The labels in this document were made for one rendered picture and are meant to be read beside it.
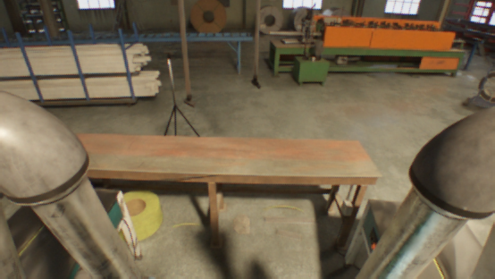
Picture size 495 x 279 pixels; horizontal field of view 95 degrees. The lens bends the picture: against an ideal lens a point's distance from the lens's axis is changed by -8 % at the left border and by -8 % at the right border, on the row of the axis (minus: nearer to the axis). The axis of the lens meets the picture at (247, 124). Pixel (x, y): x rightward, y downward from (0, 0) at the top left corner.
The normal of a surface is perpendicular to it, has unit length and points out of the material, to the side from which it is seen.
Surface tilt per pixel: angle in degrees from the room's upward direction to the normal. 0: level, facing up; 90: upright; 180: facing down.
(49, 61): 90
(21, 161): 74
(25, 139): 57
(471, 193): 85
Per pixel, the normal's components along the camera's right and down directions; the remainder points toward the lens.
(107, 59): 0.11, 0.49
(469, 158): -0.80, -0.16
